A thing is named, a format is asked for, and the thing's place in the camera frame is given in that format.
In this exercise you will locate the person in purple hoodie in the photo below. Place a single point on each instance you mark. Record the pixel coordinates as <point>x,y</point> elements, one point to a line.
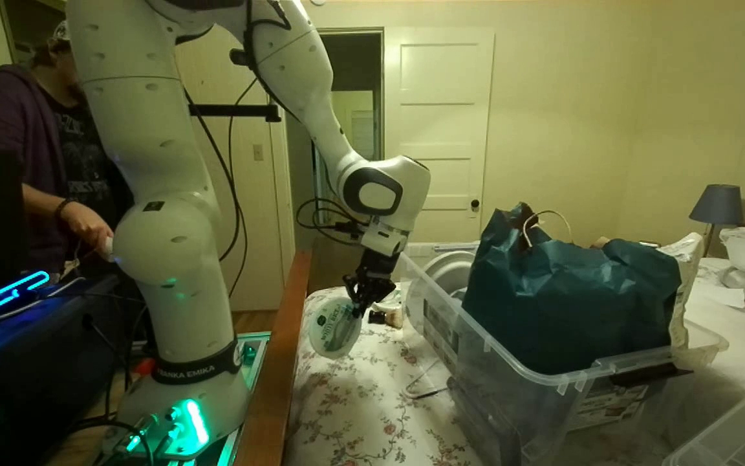
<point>19,137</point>

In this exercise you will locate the white rice container lid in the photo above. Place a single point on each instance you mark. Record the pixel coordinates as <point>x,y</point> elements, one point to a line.
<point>333,326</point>

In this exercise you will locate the small dark-capped bottle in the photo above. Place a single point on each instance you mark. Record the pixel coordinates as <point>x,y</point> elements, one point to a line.
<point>384,316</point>

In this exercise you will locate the clear plastic storage bin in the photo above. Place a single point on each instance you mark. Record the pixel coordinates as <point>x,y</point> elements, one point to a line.
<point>511,396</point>

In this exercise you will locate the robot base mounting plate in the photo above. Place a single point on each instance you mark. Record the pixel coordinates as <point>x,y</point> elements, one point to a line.
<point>187,423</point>

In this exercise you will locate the white panel door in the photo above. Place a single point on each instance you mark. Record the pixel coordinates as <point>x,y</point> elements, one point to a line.
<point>438,130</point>

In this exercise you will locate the black horizontal mounting bar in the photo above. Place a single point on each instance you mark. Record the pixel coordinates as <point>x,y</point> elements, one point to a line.
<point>233,111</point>

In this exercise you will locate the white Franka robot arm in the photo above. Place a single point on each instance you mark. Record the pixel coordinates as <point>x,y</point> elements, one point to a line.
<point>156,130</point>

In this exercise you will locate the teal paper bag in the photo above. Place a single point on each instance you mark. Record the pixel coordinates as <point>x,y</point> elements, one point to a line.
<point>562,293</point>

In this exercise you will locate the floral white bed sheet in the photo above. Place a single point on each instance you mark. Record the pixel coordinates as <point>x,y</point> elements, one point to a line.
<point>355,396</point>

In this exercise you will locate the grey shade bedside lamp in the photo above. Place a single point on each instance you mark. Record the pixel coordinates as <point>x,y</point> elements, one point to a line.
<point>718,209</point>

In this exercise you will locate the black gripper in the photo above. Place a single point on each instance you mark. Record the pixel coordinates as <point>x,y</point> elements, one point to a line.
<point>372,275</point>

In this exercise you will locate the person's bare hand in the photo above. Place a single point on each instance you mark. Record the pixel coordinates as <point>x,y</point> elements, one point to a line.
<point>89,228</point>

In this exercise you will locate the wooden bed footboard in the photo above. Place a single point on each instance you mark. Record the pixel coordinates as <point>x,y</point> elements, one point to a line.
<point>273,372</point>

